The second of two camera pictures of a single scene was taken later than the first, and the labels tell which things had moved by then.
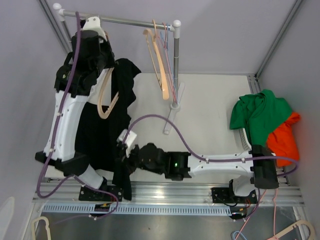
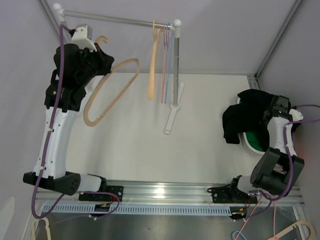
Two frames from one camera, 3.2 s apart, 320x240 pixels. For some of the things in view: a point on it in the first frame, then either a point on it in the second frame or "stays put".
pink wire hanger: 165,44 → 164,27
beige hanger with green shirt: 154,47 → 151,88
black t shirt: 106,131 → 247,114
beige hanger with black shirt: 105,114 → 113,70
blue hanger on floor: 238,231 stays put
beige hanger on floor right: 301,222 stays put
